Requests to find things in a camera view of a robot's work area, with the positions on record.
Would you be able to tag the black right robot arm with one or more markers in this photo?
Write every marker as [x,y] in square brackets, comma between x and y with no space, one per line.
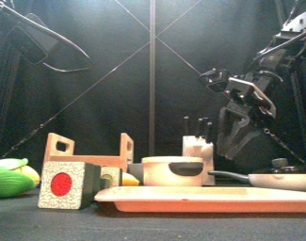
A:
[285,62]

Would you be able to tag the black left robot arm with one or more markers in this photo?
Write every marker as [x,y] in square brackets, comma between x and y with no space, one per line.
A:
[27,40]

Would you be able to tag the pink rectangular plate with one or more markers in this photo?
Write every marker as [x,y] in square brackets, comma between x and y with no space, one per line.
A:
[204,198]

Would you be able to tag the toy sushi half green centre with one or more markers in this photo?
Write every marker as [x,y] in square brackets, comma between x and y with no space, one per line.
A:
[111,175]

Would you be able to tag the toy sushi half red centre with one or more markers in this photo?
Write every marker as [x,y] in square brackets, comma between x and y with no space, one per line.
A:
[64,185]

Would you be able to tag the white toy knife block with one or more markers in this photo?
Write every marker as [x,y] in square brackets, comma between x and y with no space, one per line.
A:
[200,153]

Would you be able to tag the black pot lid with knob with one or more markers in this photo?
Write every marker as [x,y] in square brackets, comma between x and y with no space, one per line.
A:
[281,167]

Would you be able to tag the grey toy frying pan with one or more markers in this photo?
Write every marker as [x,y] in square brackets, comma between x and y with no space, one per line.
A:
[281,181]

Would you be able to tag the yellow toy lemon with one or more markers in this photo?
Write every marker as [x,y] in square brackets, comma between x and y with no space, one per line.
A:
[130,180]

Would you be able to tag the wooden toy rack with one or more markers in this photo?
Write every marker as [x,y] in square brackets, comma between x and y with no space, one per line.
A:
[87,160]

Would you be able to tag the green yellow plush corn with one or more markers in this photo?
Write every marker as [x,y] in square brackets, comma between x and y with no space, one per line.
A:
[10,179]

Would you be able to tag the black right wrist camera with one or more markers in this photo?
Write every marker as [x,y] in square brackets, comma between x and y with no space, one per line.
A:
[215,80]

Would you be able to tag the vertical metal frame pole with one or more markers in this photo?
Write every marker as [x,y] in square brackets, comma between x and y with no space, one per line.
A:
[151,78]

